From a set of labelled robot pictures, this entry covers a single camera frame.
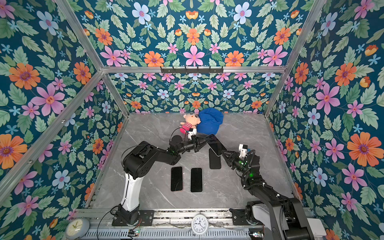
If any pink plush pig toy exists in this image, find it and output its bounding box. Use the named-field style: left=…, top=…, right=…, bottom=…
left=180, top=113, right=201, bottom=134

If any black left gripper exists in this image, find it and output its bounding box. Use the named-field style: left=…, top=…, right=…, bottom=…
left=175, top=136, right=209, bottom=155

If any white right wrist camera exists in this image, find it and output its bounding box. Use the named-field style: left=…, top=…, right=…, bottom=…
left=239, top=144, right=249, bottom=159

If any blue-edged smartphone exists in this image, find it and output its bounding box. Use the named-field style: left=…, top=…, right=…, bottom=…
left=190, top=168, right=203, bottom=193

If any black phone case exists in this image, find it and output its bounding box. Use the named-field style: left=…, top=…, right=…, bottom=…
left=209, top=149, right=222, bottom=170

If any beige round clock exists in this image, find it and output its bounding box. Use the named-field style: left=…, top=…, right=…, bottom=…
left=65, top=218, right=90, bottom=240

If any purple-edged smartphone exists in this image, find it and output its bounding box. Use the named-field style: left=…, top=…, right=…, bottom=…
left=171, top=167, right=183, bottom=192

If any white round clock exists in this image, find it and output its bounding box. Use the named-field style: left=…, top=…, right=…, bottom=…
left=191, top=214, right=209, bottom=236

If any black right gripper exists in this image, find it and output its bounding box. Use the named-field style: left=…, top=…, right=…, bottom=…
left=222, top=150, right=251, bottom=179

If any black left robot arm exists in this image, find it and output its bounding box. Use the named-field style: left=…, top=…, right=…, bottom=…
left=112, top=135, right=210, bottom=227

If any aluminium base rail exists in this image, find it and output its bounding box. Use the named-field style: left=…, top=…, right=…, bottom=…
left=74, top=208, right=250, bottom=230

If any black hook rail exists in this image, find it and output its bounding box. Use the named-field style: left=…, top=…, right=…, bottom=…
left=160, top=67, right=224, bottom=74

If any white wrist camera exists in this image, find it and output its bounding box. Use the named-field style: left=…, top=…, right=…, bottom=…
left=188, top=128, right=197, bottom=140
left=239, top=144, right=249, bottom=159

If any silver-edged black smartphone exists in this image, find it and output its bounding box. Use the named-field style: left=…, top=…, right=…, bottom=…
left=205, top=134, right=227, bottom=156

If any blue baseball cap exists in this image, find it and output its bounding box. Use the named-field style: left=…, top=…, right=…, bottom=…
left=197, top=108, right=224, bottom=135

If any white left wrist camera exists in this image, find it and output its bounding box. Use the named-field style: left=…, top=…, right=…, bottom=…
left=188, top=128, right=197, bottom=140

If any white box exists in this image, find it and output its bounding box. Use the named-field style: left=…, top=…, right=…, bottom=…
left=307, top=218, right=327, bottom=240

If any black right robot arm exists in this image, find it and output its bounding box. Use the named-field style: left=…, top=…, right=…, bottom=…
left=222, top=150, right=315, bottom=240

